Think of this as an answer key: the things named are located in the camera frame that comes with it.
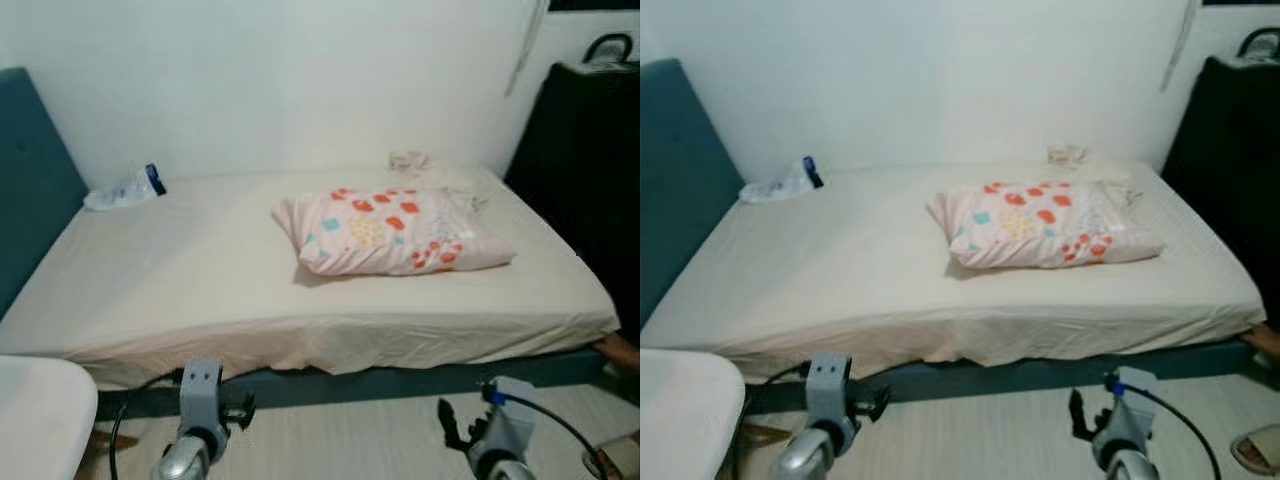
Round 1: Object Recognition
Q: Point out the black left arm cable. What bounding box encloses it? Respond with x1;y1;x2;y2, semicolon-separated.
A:
108;367;187;480
734;361;813;480

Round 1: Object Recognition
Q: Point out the crumpled cream cloth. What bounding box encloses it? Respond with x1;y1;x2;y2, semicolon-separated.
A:
1047;144;1142;207
388;150;491;213

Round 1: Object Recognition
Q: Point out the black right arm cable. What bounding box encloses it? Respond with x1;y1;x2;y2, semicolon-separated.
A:
484;390;607;480
1106;378;1224;480

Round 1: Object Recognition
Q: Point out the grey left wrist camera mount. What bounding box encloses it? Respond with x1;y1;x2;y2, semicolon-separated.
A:
179;360;225;441
806;352;853;433

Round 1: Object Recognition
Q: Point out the black fabric cabinet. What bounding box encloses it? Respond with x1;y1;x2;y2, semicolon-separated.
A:
1160;54;1280;326
504;60;641;336

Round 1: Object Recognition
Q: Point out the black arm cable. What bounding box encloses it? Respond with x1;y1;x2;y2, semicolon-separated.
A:
484;390;607;480
1106;378;1224;480
108;367;187;480
734;361;813;480

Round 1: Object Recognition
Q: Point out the white chair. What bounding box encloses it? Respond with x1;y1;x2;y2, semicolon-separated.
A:
0;355;100;480
640;349;747;480

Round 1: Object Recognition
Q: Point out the pink patterned pillow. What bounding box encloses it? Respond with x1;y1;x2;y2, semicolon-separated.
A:
272;187;517;278
927;181;1167;271

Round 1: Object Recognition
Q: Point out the teal upholstered bed frame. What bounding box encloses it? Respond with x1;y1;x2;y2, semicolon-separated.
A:
0;67;621;421
640;58;1263;415

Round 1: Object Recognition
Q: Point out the tan sandal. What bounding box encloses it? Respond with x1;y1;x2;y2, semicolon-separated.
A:
596;431;641;480
1228;424;1280;477

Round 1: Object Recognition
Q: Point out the white hanging cord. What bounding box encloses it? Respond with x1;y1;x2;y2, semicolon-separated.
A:
1160;0;1202;94
504;0;552;99

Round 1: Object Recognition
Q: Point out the person's bare foot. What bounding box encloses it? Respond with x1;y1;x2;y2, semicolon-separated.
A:
591;333;641;372
1245;323;1280;360

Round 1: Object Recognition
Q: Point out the cream sheeted mattress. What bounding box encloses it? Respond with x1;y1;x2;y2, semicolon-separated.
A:
640;160;1269;382
0;165;622;389

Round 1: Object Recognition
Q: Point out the clear plastic bag blue item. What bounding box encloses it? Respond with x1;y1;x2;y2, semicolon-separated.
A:
740;156;825;205
84;164;168;212

